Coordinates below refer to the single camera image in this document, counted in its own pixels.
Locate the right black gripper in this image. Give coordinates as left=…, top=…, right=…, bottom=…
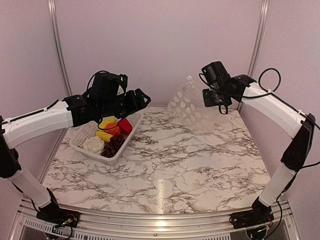
left=201, top=85, right=231, bottom=107

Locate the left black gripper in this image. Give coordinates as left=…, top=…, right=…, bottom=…
left=98, top=88, right=152, bottom=119

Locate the clear zip top bag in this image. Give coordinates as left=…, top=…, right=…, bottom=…
left=167, top=75, right=214, bottom=134

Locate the red bell pepper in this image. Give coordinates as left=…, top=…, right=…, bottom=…
left=117, top=118, right=133, bottom=136

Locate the white cauliflower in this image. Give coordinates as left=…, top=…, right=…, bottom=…
left=83, top=136, right=105, bottom=155

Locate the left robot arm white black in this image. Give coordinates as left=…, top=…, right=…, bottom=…
left=0, top=88, right=151, bottom=223

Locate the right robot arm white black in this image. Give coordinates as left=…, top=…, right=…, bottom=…
left=199, top=72, right=317, bottom=224

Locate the yellow banana piece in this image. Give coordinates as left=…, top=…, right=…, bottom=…
left=97, top=118, right=117, bottom=130

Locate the yellow corn cob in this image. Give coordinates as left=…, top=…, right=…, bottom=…
left=95, top=130, right=113, bottom=143

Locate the dark red grape bunch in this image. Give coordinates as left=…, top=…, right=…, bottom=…
left=101, top=134, right=128, bottom=158

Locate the white plastic basket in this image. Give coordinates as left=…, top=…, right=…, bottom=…
left=69, top=113, right=143, bottom=166

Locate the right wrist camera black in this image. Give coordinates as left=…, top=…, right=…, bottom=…
left=201, top=61, right=231, bottom=89

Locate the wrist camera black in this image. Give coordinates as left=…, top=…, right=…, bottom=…
left=201, top=61, right=231, bottom=89
left=87, top=70, right=128, bottom=97

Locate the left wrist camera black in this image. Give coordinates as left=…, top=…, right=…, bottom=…
left=87, top=70, right=128, bottom=97

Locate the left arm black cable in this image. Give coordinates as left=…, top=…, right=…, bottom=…
left=86, top=71, right=126, bottom=132

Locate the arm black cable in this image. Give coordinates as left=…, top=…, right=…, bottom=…
left=217, top=67, right=282, bottom=116
left=86, top=71, right=126, bottom=132

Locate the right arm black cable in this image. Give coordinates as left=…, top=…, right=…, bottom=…
left=217, top=67, right=282, bottom=116

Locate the right aluminium frame post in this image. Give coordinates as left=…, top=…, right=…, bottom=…
left=238, top=0, right=270, bottom=112

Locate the aluminium frame post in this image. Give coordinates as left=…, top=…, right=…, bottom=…
left=47, top=0, right=73, bottom=96
left=238, top=0, right=270, bottom=112

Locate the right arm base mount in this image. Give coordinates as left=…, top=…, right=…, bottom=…
left=229, top=200, right=275, bottom=229

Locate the left aluminium frame post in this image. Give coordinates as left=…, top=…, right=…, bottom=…
left=47, top=0, right=73, bottom=96

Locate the front aluminium rail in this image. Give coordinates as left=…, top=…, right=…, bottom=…
left=8, top=198, right=301, bottom=240

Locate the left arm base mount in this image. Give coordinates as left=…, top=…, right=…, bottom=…
left=36, top=200, right=81, bottom=228

